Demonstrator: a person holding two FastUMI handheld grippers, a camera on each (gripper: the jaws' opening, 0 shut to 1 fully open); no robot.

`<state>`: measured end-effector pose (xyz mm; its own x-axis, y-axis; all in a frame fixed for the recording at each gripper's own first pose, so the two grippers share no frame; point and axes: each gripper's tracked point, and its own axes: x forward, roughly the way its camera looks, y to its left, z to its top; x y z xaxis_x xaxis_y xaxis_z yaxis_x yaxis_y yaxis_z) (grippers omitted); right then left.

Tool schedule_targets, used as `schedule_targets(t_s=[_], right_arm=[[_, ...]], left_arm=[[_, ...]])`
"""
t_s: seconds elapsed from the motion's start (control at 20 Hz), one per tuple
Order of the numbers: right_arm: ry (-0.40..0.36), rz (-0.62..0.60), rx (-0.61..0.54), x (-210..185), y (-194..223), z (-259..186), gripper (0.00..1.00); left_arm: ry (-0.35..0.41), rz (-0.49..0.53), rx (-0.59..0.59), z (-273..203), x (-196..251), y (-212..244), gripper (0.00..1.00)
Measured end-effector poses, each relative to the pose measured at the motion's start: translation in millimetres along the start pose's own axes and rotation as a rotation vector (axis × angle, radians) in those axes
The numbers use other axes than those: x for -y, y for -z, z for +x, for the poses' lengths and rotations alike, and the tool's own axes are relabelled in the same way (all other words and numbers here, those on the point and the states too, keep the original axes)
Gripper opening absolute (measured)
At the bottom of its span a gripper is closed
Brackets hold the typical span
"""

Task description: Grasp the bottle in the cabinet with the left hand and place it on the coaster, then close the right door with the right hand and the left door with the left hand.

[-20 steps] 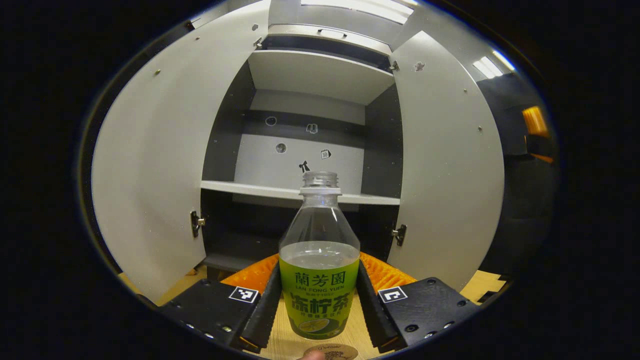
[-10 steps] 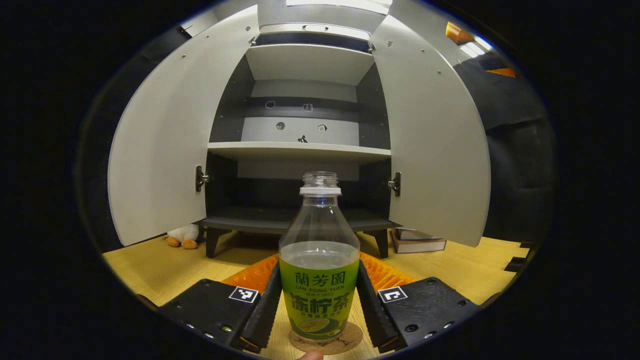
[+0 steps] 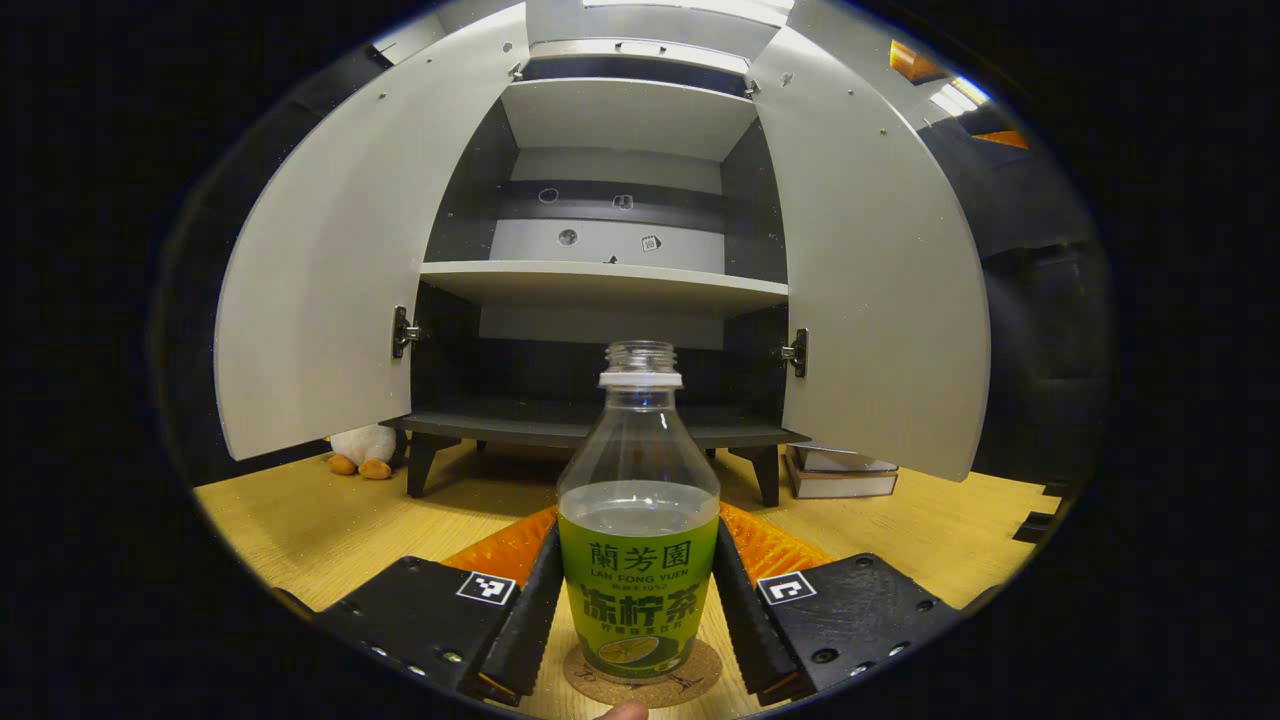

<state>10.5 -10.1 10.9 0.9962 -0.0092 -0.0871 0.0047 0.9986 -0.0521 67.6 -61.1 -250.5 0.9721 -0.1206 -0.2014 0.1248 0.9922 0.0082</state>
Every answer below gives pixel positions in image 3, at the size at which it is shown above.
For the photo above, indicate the round cork coaster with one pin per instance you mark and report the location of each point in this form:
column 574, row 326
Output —
column 590, row 686

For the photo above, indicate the black backdrop cloth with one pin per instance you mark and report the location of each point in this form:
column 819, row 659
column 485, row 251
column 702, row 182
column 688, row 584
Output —
column 1040, row 330

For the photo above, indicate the grey cabinet door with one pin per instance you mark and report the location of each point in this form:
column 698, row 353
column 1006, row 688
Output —
column 330, row 280
column 880, row 280

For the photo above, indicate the small ceiling light panel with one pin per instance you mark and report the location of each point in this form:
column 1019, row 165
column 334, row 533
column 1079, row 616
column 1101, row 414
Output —
column 958, row 97

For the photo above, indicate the penguin plush toy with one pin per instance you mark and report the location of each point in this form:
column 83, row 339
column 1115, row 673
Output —
column 362, row 445

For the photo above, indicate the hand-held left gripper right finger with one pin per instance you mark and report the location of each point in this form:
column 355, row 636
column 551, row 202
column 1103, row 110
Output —
column 745, row 620

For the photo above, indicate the brown edged book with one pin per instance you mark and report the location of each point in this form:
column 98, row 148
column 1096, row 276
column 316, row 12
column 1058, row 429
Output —
column 840, row 485

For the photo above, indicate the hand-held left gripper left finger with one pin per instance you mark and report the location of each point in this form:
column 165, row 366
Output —
column 530, row 620

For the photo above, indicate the green label clear bottle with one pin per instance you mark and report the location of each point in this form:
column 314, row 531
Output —
column 640, row 580

